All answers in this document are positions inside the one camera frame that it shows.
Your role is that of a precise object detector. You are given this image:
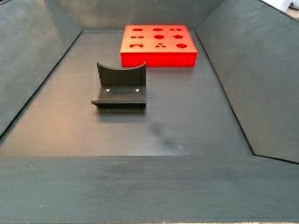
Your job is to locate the black curved fixture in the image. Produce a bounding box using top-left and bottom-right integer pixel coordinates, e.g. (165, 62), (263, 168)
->
(91, 64), (147, 107)

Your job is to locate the red shape-hole block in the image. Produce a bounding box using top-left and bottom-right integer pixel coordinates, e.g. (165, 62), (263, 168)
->
(120, 24), (197, 67)

